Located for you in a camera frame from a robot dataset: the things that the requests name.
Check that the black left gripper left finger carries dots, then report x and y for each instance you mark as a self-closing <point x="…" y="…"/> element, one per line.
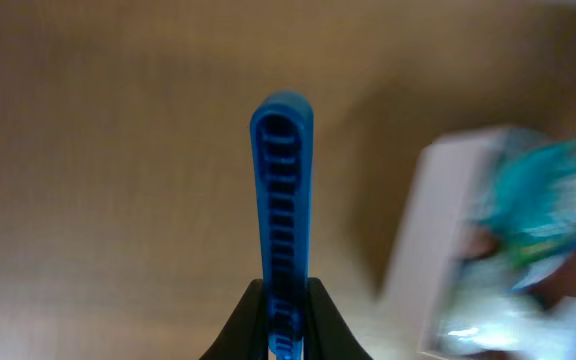
<point x="244" y="335"/>

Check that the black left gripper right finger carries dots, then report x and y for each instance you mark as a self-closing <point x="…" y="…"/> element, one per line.
<point x="326" y="334"/>

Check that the clear foam soap pump bottle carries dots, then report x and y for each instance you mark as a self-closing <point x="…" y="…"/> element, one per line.
<point x="484" y="313"/>

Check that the blue disposable razor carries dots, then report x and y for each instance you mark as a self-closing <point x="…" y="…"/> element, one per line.
<point x="281" y="132"/>

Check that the teal mouthwash bottle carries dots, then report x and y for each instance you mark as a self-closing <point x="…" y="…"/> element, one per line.
<point x="529" y="192"/>

